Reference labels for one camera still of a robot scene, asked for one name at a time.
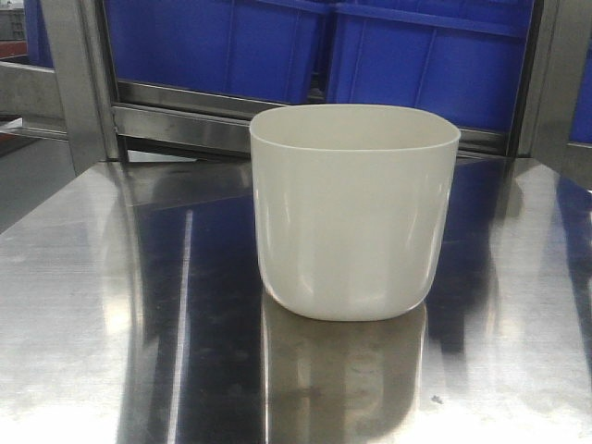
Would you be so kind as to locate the steel shelf frame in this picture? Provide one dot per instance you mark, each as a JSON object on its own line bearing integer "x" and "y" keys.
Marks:
{"x": 102, "y": 117}

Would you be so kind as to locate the blue crate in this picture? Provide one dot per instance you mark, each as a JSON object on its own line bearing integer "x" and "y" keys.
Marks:
{"x": 581, "y": 126}
{"x": 39, "y": 52}
{"x": 461, "y": 60}
{"x": 259, "y": 49}

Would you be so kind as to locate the blue crate far left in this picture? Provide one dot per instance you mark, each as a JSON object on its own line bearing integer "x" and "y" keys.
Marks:
{"x": 39, "y": 52}

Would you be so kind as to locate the blue crate far right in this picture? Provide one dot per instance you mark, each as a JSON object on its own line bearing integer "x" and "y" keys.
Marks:
{"x": 581, "y": 126}

